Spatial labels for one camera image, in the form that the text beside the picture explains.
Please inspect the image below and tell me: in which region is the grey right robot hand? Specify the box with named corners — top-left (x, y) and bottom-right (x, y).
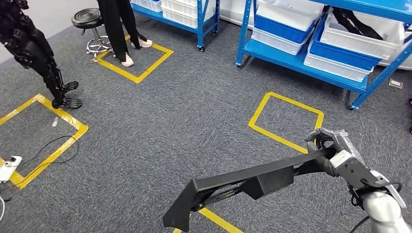
top-left (304, 128), bottom-right (366, 162)

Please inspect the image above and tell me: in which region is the black plastic car part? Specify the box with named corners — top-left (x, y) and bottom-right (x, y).
top-left (162, 146), bottom-right (337, 233)
top-left (331, 6), bottom-right (384, 41)

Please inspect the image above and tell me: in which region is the blue steel shelf rack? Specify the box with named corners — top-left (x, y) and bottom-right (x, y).
top-left (236, 0), bottom-right (412, 111)
top-left (130, 0), bottom-right (221, 53)

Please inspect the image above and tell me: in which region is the yellow floor tape square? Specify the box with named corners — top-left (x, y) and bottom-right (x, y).
top-left (0, 93), bottom-right (89, 190)
top-left (172, 207), bottom-right (244, 233)
top-left (248, 91), bottom-right (325, 154)
top-left (93, 34), bottom-right (174, 84)

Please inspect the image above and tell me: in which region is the grey floor outlet plate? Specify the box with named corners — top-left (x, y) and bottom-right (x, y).
top-left (388, 78), bottom-right (404, 90)

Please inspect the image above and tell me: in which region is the white car body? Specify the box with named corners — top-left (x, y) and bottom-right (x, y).
top-left (219, 0), bottom-right (412, 71)

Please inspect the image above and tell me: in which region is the person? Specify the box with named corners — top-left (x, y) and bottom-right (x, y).
top-left (96, 0), bottom-right (154, 67)

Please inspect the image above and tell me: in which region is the black round stool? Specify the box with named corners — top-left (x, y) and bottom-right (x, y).
top-left (71, 8), bottom-right (113, 62)

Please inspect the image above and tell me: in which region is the black humanoid robot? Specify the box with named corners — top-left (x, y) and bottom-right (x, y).
top-left (0, 0), bottom-right (84, 109)

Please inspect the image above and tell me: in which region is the white power strip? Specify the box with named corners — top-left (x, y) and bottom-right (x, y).
top-left (0, 155), bottom-right (23, 183)

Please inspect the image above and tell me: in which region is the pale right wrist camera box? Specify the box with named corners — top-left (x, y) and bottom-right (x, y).
top-left (328, 150), bottom-right (392, 191)

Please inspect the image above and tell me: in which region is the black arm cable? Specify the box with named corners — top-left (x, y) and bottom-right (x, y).
top-left (349, 182), bottom-right (403, 233)

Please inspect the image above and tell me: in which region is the thin black floor cable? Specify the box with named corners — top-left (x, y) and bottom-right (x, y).
top-left (0, 135), bottom-right (80, 194)

